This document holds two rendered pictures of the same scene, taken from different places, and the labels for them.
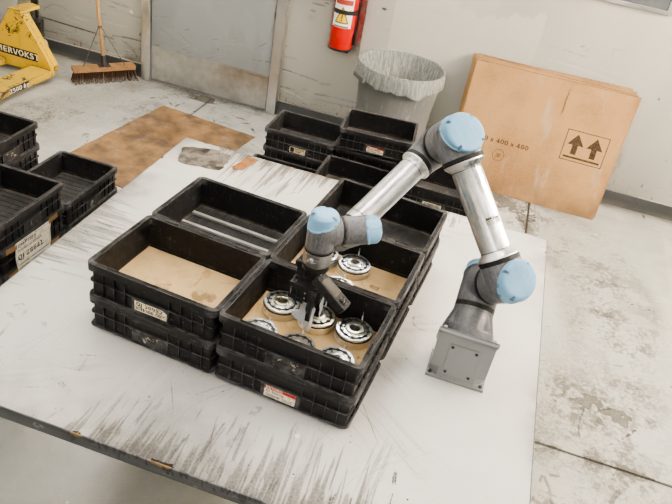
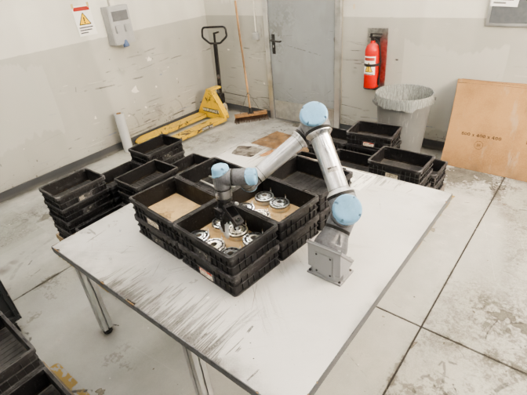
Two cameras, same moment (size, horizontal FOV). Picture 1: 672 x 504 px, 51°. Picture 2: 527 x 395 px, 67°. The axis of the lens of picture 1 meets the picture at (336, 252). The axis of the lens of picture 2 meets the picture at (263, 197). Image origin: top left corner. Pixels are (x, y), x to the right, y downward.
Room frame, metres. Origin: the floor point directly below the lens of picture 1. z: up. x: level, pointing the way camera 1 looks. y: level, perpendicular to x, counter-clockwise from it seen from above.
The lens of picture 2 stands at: (0.29, -0.89, 1.94)
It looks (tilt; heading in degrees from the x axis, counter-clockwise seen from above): 31 degrees down; 31
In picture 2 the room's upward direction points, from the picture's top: 6 degrees counter-clockwise
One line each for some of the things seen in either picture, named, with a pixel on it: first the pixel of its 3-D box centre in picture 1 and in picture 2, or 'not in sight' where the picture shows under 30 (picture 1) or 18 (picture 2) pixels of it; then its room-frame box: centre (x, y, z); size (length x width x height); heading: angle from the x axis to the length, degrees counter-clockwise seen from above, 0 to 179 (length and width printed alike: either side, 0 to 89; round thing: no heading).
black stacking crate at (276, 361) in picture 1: (308, 326); (226, 235); (1.46, 0.04, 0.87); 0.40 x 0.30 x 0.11; 75
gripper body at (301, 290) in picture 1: (310, 280); (224, 207); (1.50, 0.05, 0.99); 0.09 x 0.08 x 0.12; 70
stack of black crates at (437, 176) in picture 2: not in sight; (416, 175); (3.46, -0.50, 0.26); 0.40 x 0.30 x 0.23; 80
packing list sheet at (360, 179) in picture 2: not in sight; (346, 176); (2.47, -0.21, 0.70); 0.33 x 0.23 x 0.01; 80
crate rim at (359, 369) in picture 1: (310, 312); (224, 226); (1.46, 0.04, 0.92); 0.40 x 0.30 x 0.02; 75
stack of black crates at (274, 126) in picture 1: (303, 154); (332, 150); (3.60, 0.29, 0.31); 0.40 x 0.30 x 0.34; 80
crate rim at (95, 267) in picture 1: (179, 262); (173, 199); (1.57, 0.42, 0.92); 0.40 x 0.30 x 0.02; 75
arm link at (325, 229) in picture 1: (323, 230); (221, 177); (1.50, 0.04, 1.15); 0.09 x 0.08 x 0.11; 114
